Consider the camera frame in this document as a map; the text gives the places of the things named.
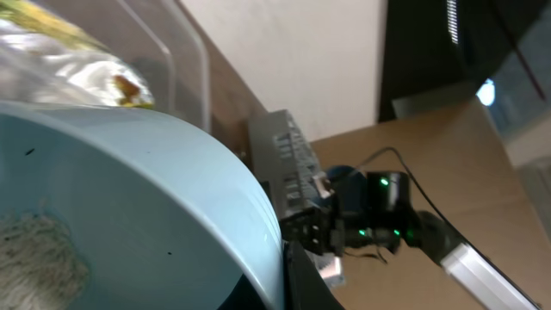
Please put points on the grey plastic dishwasher rack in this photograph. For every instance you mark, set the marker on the grey plastic dishwasher rack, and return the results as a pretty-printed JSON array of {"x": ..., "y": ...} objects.
[{"x": 290, "y": 174}]

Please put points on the pile of white rice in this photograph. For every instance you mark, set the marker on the pile of white rice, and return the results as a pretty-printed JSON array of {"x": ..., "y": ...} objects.
[{"x": 41, "y": 269}]

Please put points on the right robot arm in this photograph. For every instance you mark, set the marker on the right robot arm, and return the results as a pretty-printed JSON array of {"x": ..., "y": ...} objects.
[{"x": 394, "y": 221}]

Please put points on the paper wrapper waste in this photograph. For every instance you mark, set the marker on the paper wrapper waste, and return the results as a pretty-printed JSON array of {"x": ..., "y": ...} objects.
[{"x": 46, "y": 59}]

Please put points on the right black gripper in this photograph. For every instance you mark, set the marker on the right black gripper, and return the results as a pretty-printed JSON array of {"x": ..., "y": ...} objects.
[{"x": 328, "y": 229}]

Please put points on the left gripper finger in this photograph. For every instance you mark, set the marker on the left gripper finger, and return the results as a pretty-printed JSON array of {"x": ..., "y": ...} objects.
[{"x": 304, "y": 287}]

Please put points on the light blue rice bowl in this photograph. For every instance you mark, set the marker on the light blue rice bowl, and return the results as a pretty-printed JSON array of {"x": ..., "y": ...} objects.
[{"x": 166, "y": 216}]

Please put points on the clear plastic waste bin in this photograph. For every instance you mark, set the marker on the clear plastic waste bin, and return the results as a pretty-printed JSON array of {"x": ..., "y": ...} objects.
[{"x": 158, "y": 40}]

